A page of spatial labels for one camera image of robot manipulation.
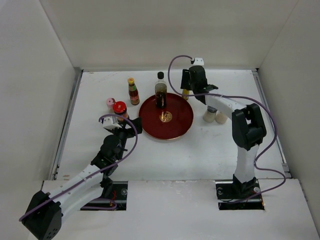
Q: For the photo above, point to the grey lid pepper shaker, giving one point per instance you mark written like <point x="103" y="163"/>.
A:
<point x="210" y="114"/>

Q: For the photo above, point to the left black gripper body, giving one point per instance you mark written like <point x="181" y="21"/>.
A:
<point x="122" y="138"/>

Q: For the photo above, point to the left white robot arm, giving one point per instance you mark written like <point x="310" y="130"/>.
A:
<point x="47" y="211"/>

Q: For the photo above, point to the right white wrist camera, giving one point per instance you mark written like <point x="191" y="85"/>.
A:
<point x="197" y="61"/>

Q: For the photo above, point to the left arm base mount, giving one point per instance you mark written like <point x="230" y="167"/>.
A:
<point x="113" y="197"/>

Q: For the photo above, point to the small yellow label bottle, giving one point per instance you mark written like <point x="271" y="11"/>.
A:
<point x="185" y="94"/>

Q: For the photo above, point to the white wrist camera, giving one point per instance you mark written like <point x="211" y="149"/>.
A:
<point x="108" y="122"/>
<point x="197" y="61"/>

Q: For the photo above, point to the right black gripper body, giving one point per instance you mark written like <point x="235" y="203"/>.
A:
<point x="192" y="85"/>

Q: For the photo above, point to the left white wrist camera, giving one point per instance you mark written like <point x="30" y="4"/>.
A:
<point x="108" y="122"/>

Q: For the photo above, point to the yellow lid spice shaker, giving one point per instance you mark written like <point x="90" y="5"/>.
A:
<point x="221" y="118"/>

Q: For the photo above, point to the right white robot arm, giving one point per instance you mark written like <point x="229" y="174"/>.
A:
<point x="248" y="127"/>

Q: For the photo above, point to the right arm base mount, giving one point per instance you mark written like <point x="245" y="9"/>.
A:
<point x="230" y="197"/>

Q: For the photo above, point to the tall dark soy bottle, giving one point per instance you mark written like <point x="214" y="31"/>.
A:
<point x="160" y="91"/>

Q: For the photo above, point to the red round tray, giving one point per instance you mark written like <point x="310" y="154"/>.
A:
<point x="167" y="123"/>

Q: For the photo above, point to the pink lid spice shaker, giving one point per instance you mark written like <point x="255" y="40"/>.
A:
<point x="110" y="102"/>

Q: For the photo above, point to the yellow cap sauce bottle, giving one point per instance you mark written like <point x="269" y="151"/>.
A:
<point x="133" y="92"/>

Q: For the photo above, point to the red lid sauce jar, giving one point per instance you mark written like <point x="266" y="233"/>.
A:
<point x="120" y="108"/>

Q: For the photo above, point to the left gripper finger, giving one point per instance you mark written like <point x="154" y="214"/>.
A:
<point x="116" y="123"/>
<point x="135" y="126"/>

